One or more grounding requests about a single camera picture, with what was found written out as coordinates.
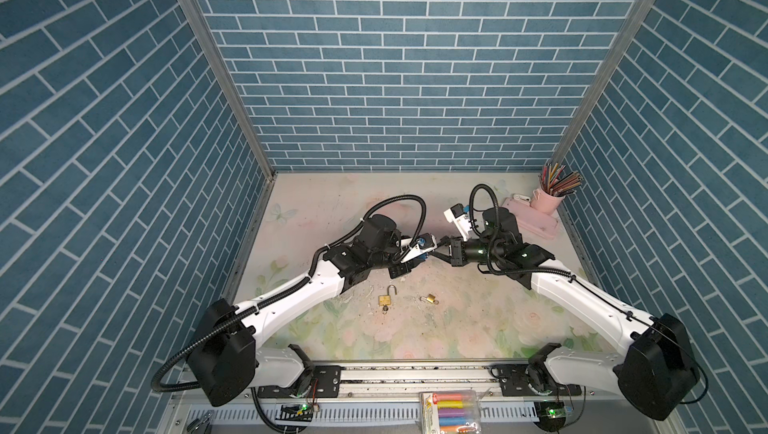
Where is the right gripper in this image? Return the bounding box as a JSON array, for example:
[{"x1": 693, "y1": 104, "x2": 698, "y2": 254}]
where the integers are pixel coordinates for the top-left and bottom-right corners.
[{"x1": 431, "y1": 236, "x2": 502, "y2": 267}]

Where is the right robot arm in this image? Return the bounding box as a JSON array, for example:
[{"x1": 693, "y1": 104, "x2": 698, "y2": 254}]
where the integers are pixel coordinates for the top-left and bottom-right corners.
[{"x1": 440, "y1": 204, "x2": 702, "y2": 421}]

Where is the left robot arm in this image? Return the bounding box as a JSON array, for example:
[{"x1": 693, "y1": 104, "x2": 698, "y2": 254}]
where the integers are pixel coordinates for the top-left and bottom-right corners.
[{"x1": 185, "y1": 214, "x2": 436, "y2": 407}]

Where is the large brass padlock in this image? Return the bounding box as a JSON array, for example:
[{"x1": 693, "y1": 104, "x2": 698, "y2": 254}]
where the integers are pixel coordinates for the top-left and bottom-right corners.
[{"x1": 378, "y1": 284, "x2": 398, "y2": 314}]

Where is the small brass padlock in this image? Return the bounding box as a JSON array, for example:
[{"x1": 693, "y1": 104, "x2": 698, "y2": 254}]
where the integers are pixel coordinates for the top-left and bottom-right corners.
[{"x1": 420, "y1": 294, "x2": 439, "y2": 305}]

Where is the pink pencil case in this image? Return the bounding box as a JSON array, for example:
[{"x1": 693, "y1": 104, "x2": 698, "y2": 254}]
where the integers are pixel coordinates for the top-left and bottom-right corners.
[{"x1": 502, "y1": 197, "x2": 559, "y2": 240}]

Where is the pink pencil cup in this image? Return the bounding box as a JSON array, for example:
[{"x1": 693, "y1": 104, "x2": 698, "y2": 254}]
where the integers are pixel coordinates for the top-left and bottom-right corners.
[{"x1": 530, "y1": 188, "x2": 564, "y2": 215}]

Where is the coloured pencils bunch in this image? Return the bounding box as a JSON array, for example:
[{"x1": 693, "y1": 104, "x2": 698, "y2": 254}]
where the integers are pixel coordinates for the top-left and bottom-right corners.
[{"x1": 539, "y1": 161, "x2": 584, "y2": 197}]

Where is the box of coloured markers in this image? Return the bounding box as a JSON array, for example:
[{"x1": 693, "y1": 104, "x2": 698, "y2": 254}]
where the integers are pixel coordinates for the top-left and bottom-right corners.
[{"x1": 419, "y1": 390, "x2": 482, "y2": 434}]

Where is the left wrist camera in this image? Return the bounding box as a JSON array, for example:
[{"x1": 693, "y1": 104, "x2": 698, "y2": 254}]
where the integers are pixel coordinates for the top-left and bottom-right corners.
[{"x1": 399, "y1": 233, "x2": 437, "y2": 263}]

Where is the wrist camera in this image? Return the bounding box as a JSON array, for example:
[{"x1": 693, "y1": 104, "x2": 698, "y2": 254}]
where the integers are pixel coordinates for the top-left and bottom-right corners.
[
  {"x1": 399, "y1": 233, "x2": 437, "y2": 263},
  {"x1": 444, "y1": 203, "x2": 472, "y2": 241}
]

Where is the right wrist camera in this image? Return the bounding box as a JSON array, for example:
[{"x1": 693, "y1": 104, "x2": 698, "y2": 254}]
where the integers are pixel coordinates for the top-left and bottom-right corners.
[{"x1": 444, "y1": 203, "x2": 472, "y2": 241}]

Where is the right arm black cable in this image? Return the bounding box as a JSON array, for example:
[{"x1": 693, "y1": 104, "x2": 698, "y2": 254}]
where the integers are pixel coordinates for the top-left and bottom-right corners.
[{"x1": 467, "y1": 183, "x2": 710, "y2": 405}]

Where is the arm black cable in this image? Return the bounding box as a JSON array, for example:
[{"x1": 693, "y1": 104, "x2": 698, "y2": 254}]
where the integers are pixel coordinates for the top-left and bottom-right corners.
[
  {"x1": 467, "y1": 183, "x2": 710, "y2": 405},
  {"x1": 149, "y1": 194, "x2": 427, "y2": 393}
]

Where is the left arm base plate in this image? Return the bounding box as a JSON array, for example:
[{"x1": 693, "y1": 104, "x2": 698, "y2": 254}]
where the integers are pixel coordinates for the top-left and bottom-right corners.
[{"x1": 257, "y1": 365, "x2": 342, "y2": 399}]

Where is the aluminium rail frame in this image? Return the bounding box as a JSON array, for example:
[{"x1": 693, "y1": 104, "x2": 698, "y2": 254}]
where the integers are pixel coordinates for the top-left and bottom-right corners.
[{"x1": 158, "y1": 360, "x2": 683, "y2": 433}]

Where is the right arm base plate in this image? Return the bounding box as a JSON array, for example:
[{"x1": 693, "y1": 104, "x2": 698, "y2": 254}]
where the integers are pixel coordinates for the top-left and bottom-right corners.
[{"x1": 489, "y1": 364, "x2": 583, "y2": 397}]

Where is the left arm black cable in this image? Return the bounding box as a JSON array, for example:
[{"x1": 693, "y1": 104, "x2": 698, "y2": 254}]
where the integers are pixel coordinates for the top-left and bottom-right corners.
[{"x1": 149, "y1": 194, "x2": 427, "y2": 393}]

